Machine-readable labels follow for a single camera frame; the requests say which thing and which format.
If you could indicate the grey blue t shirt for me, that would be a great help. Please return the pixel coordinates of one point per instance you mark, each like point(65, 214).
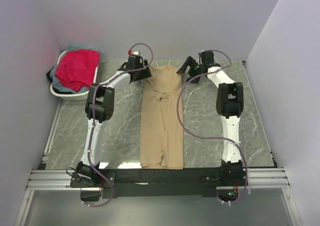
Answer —
point(56, 84)

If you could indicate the black garment in basket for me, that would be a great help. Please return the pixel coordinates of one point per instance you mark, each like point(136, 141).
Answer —
point(49, 78)

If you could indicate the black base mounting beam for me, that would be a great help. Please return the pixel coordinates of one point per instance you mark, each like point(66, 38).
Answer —
point(115, 183)

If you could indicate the beige t shirt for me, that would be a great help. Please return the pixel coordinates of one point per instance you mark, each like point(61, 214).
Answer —
point(161, 133)

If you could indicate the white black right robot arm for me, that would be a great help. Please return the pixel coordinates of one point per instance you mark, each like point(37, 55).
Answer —
point(229, 106)

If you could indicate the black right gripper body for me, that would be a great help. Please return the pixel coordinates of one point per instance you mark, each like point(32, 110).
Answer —
point(195, 70)

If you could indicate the white perforated laundry basket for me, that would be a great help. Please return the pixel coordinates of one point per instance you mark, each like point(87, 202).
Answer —
point(72, 97)

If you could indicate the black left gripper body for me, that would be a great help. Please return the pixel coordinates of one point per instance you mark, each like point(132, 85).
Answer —
point(143, 74)

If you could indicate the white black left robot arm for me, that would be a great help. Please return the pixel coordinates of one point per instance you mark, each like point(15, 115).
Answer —
point(99, 108)

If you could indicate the red t shirt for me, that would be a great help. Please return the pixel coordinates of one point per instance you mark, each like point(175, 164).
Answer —
point(76, 69)

